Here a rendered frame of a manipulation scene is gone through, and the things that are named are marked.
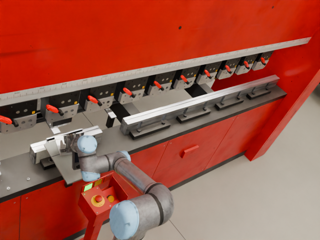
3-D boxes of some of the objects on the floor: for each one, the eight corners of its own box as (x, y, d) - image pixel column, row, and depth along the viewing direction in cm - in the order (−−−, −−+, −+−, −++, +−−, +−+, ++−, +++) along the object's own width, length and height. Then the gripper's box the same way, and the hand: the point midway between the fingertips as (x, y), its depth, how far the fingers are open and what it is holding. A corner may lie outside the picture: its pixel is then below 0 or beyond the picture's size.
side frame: (250, 162, 356) (423, -70, 208) (199, 109, 396) (314, -116, 248) (264, 155, 372) (434, -66, 223) (213, 105, 411) (329, -110, 263)
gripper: (90, 132, 154) (77, 134, 172) (63, 135, 148) (53, 137, 166) (93, 150, 154) (79, 151, 172) (65, 154, 147) (55, 154, 166)
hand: (67, 149), depth 168 cm, fingers open, 5 cm apart
